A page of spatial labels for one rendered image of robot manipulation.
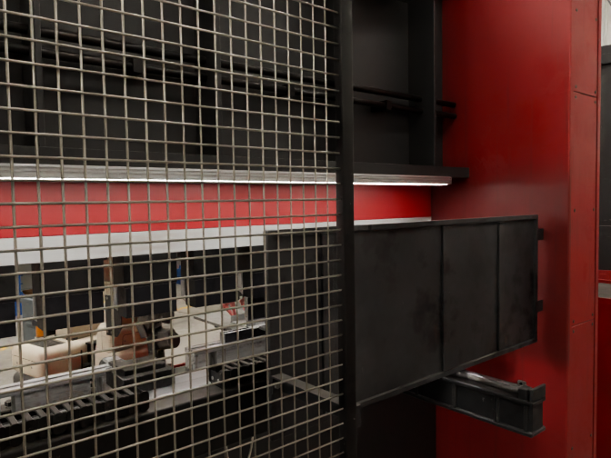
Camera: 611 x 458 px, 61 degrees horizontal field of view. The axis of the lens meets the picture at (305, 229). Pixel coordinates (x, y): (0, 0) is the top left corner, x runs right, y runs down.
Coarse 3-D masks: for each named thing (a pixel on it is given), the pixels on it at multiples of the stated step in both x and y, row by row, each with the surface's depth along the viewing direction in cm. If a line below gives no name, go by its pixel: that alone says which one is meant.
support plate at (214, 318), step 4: (216, 312) 190; (220, 312) 190; (224, 312) 190; (232, 312) 190; (240, 312) 190; (244, 312) 190; (196, 316) 183; (200, 316) 183; (204, 316) 183; (208, 316) 183; (212, 316) 183; (216, 316) 183; (220, 316) 183; (224, 316) 183; (228, 316) 182; (200, 320) 181; (204, 320) 179; (208, 320) 177; (212, 320) 177; (216, 320) 177; (220, 320) 177; (224, 320) 177; (228, 320) 177; (212, 324) 175; (216, 324) 172; (220, 324) 170; (224, 324) 170; (228, 324) 170; (228, 328) 166; (232, 328) 165
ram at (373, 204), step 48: (0, 192) 118; (48, 192) 124; (96, 192) 131; (144, 192) 139; (192, 192) 148; (240, 192) 158; (288, 192) 170; (384, 192) 199; (0, 240) 118; (48, 240) 124; (96, 240) 131; (144, 240) 139; (240, 240) 159
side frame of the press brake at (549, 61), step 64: (448, 0) 207; (512, 0) 187; (576, 0) 175; (448, 64) 208; (512, 64) 188; (576, 64) 176; (448, 128) 210; (512, 128) 189; (576, 128) 177; (448, 192) 211; (512, 192) 190; (576, 192) 179; (576, 256) 180; (576, 320) 182; (576, 384) 184; (448, 448) 217; (512, 448) 195; (576, 448) 185
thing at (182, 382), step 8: (176, 376) 125; (184, 376) 125; (192, 376) 125; (200, 376) 124; (208, 376) 124; (176, 384) 119; (184, 384) 119; (192, 384) 119; (200, 384) 119; (152, 392) 115; (160, 392) 115; (168, 392) 115; (176, 392) 115
